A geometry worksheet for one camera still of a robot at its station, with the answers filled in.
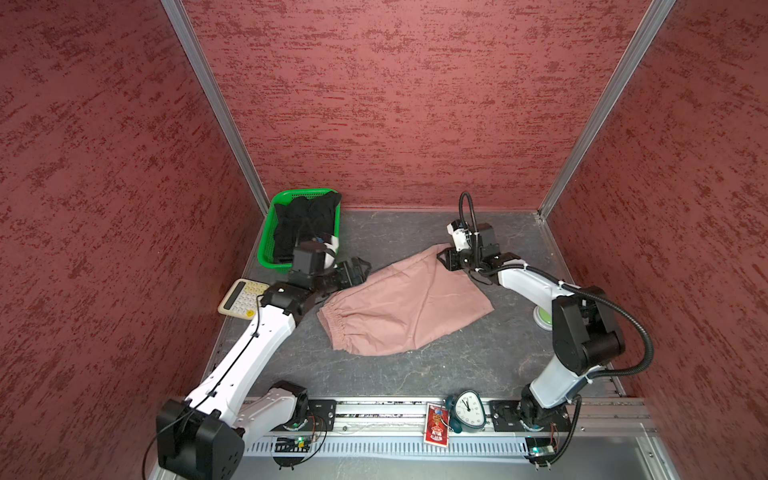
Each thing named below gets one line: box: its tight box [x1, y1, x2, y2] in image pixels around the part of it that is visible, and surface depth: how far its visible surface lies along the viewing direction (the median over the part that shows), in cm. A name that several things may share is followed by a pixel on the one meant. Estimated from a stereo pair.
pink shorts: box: [317, 242, 495, 356], surface depth 92 cm
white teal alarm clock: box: [445, 389, 487, 433], surface depth 73 cm
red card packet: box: [424, 403, 451, 448], surface depth 72 cm
